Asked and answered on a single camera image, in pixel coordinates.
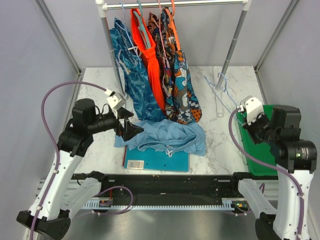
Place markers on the green plastic bin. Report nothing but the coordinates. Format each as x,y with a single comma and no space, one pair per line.
259,151

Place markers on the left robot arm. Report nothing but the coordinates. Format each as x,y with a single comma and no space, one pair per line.
52,211

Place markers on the orange plastic hanger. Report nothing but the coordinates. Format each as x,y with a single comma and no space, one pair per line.
172,24

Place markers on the blue plastic hanger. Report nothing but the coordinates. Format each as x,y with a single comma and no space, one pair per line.
132,46

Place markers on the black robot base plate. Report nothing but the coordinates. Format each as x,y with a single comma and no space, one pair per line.
181,189

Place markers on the teal plastic hanger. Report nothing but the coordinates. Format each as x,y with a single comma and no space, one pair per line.
141,26

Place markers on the teal folder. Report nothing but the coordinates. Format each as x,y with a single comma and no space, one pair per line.
150,159

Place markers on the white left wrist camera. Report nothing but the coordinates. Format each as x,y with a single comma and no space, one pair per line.
114,99

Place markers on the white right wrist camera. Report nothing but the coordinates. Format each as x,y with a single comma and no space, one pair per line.
253,108

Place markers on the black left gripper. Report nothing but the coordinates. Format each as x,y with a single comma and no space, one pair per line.
130,130

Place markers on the left aluminium frame post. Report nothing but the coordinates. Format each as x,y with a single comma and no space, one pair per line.
41,4

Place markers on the light blue wire hanger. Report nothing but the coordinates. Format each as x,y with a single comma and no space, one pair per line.
216,96

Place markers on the orange shorts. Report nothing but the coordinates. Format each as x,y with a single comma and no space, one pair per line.
149,59

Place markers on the light blue shorts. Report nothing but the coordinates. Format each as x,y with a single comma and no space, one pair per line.
167,136

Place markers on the pink plastic hanger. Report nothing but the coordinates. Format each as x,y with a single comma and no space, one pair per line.
159,28

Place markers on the light blue cable duct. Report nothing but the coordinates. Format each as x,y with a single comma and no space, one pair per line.
226,204

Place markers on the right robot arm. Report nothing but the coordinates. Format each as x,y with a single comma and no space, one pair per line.
295,163

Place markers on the dark comic print shorts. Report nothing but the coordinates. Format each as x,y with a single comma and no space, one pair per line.
165,64

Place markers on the colourful cartoon print shorts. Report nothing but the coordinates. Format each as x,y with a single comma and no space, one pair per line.
186,107

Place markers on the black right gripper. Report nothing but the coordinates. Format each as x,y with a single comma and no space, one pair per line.
250,128

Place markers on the aluminium frame post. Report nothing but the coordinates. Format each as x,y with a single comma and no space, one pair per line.
277,32
41,4

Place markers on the right aluminium frame post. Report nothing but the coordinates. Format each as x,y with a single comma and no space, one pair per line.
277,32

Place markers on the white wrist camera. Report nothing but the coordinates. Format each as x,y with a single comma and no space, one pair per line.
253,108
114,99

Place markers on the blue patterned shorts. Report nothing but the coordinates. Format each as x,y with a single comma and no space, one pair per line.
135,76

